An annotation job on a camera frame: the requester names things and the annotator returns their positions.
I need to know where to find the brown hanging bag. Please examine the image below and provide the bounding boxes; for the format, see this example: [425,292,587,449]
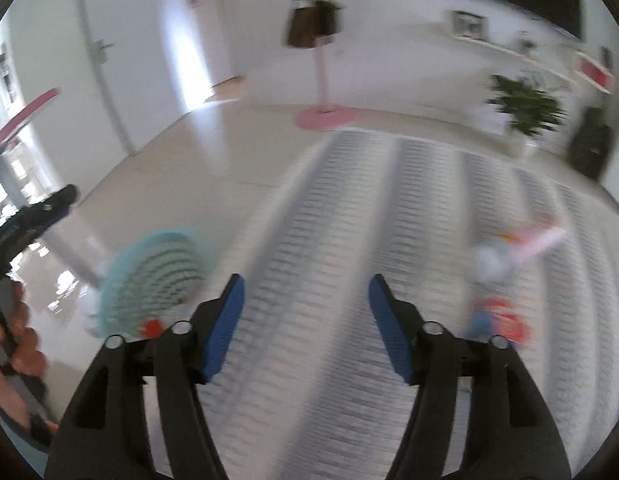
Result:
[314,0,341,37]
[284,5,316,48]

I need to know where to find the red white packet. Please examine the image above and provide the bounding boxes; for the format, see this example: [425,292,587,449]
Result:
[468,297,533,349]

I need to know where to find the red white box shelf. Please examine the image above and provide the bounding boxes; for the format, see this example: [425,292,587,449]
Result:
[574,49,616,94]

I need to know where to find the black guitar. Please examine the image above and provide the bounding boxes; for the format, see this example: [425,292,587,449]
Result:
[566,47,619,182]

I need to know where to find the white door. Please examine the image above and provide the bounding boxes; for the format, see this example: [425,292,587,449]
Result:
[76,0,231,155]

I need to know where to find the framed butterfly picture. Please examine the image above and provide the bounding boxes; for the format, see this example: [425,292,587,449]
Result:
[451,9,491,39]

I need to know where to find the person's left forearm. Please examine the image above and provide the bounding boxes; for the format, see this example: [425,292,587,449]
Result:
[0,360,58,452]

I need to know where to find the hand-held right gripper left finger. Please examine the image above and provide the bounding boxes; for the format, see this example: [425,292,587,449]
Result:
[44,273,246,480]

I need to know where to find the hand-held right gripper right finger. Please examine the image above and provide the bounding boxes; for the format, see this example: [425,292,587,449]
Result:
[367,273,573,480]

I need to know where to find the pink white bottle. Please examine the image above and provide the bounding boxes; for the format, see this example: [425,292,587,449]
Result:
[473,219,569,282]

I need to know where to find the pink coat rack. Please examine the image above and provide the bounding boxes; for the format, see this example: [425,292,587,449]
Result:
[274,0,363,132]

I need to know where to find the short wavy white shelf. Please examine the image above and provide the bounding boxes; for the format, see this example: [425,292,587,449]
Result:
[443,24,579,87]

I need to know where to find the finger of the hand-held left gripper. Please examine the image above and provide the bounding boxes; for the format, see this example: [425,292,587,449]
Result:
[0,184,80,262]

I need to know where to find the dark wall frames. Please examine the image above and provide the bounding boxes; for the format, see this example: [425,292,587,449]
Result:
[0,41,21,107]

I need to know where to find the person's left hand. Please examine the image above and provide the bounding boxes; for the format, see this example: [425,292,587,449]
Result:
[0,285,45,378]

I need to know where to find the striped grey rug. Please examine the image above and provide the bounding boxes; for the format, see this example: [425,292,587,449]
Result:
[138,129,619,480]

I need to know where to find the teal plastic basket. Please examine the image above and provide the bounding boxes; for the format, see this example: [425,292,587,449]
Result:
[96,228,216,342]

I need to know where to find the potted green plant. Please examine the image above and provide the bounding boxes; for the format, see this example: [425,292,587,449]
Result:
[486,73,569,159]

